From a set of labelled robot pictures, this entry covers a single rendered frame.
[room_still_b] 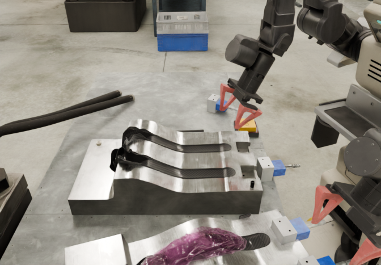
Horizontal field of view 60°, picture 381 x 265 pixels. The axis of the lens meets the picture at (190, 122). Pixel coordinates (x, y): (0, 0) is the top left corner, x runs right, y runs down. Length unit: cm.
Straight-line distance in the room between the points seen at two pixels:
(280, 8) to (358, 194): 45
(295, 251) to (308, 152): 175
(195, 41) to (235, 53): 319
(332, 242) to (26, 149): 207
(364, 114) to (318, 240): 80
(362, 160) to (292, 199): 162
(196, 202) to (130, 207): 17
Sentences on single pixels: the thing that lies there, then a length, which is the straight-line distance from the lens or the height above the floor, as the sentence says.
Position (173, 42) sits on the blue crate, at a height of 12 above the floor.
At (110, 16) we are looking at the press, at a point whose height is 22.
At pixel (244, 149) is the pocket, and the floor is 86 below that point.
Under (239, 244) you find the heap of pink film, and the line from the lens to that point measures 77.
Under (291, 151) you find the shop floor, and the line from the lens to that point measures 249.
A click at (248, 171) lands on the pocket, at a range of 95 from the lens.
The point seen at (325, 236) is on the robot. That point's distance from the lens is 164.
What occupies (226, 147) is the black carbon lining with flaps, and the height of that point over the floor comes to 89.
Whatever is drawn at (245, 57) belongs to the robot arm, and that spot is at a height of 118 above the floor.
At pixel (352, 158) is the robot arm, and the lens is 54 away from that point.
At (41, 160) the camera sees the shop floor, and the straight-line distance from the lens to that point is 253.
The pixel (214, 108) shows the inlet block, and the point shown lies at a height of 82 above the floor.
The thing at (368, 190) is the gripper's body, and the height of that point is 112.
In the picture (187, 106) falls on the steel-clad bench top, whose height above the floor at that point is 80.
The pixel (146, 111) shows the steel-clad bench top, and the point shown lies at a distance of 133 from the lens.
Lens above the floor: 150
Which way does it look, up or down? 34 degrees down
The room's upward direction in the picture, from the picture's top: straight up
